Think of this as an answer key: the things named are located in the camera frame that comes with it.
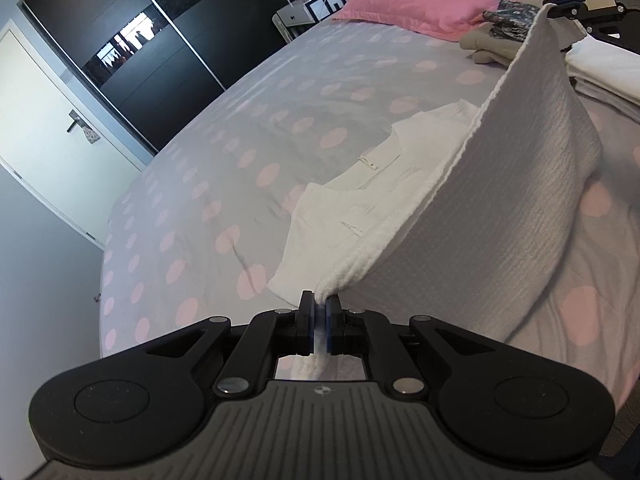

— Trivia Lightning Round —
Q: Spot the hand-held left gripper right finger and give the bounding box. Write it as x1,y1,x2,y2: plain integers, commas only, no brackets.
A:
320,292,496,401

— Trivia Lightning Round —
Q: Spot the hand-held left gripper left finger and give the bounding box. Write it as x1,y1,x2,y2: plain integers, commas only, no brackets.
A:
145,290,321,401

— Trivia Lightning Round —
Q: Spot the white textured garment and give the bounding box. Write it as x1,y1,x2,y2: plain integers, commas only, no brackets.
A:
267,3,604,382

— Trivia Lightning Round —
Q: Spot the folded dark patterned garment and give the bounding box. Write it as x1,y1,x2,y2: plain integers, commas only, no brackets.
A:
482,0,545,42

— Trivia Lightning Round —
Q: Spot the folded white garment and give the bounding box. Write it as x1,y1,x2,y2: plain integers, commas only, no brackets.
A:
565,37,640,102

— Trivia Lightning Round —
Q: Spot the folded beige garment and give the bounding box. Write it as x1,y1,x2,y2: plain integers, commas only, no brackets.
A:
459,29,527,68

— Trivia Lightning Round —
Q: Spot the folded pale grey garment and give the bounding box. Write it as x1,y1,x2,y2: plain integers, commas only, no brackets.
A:
574,76,640,125

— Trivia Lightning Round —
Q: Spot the pink pillow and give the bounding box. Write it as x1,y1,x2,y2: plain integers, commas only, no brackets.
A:
332,0,527,44

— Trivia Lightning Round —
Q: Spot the bed with pink-dotted sheet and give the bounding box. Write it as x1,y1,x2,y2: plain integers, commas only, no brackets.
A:
99,19,640,413

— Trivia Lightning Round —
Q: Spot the white bedside table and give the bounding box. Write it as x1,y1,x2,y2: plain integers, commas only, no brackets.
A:
272,0,354,44

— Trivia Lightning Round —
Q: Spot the white door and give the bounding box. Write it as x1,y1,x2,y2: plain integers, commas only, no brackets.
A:
0,25,147,250

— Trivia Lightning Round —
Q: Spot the black sliding-door wardrobe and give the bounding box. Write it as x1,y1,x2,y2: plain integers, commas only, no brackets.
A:
17,0,302,157

